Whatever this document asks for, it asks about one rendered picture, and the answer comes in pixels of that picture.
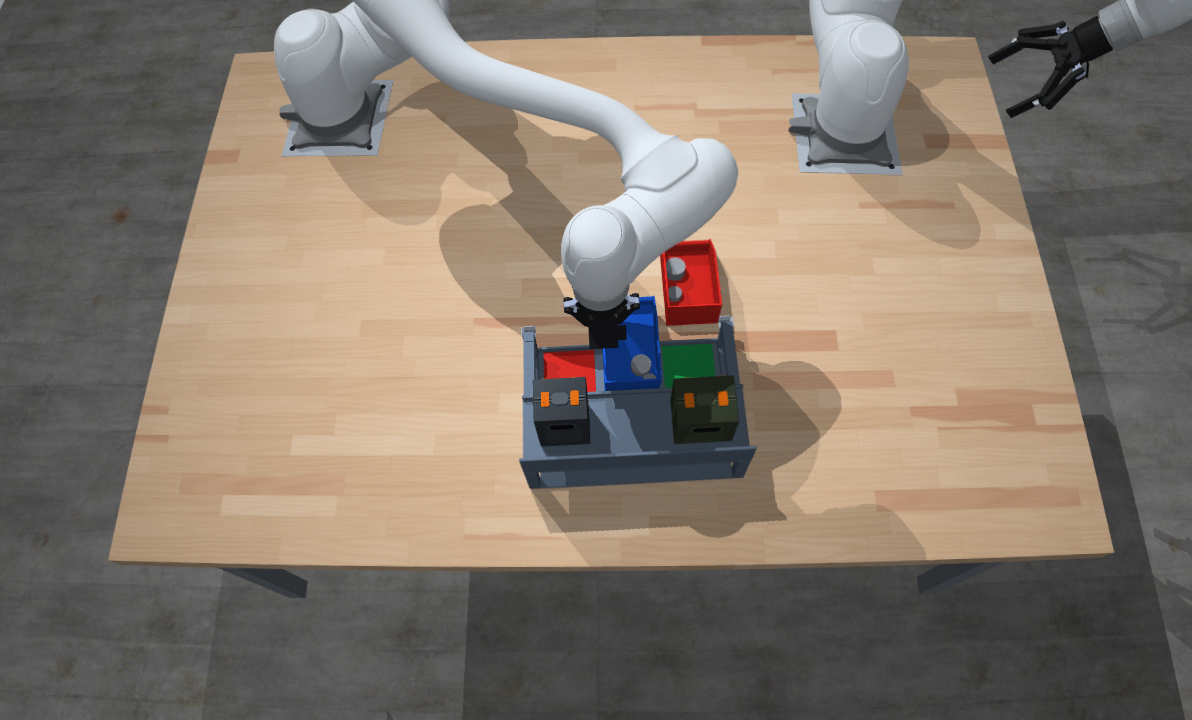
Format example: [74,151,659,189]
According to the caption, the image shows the blue bin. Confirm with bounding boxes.
[603,296,662,391]

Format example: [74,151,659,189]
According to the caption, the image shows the dark green case with orange latches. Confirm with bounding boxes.
[670,375,739,443]

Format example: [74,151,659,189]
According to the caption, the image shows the red bin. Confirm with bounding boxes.
[660,238,722,325]

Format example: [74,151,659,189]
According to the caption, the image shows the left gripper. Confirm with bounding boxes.
[988,15,1113,118]

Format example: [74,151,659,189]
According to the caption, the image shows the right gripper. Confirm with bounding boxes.
[564,293,640,327]

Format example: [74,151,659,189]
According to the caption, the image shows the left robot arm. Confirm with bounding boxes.
[788,0,1192,167]

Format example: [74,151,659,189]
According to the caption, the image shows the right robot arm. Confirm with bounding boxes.
[274,0,738,311]

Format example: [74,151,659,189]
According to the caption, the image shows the dark grey shelf rack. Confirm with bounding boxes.
[519,316,757,489]

